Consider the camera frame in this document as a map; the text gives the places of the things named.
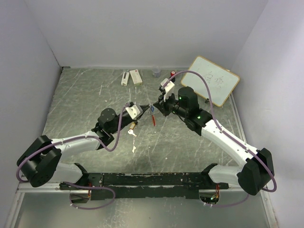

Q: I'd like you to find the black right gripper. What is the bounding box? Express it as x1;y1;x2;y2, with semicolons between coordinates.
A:
154;89;188;118

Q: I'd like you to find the metal key holder red handle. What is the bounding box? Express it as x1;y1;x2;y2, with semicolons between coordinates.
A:
149;104;156;126

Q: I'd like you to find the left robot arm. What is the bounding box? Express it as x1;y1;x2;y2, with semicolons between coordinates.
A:
16;102;150;190

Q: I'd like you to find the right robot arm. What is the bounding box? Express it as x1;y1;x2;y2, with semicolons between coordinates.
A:
154;87;274;195

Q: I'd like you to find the yellow key tag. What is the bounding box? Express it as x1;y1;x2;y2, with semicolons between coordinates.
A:
129;122;137;130

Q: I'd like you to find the green white staple box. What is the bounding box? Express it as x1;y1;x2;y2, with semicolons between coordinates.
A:
129;69;143;86

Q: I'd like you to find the clear jar of clips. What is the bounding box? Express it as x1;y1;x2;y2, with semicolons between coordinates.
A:
152;66;161;77

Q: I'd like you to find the white stapler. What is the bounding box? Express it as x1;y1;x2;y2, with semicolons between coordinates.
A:
121;72;129;86

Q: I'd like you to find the yellow framed whiteboard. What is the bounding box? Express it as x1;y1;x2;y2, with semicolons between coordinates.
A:
181;56;240;107

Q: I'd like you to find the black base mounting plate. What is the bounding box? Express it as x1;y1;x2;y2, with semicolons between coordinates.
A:
59;172;228;200

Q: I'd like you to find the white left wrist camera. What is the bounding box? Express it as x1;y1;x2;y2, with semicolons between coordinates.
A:
125;104;142;120

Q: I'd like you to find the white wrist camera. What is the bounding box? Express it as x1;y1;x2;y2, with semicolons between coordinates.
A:
159;78;175;102
125;104;142;120

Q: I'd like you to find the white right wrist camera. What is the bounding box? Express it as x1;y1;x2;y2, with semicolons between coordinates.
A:
159;78;175;102

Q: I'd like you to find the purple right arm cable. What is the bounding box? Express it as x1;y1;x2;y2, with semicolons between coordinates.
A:
161;70;277;207

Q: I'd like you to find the aluminium rail frame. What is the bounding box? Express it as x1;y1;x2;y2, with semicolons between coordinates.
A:
4;95;277;228

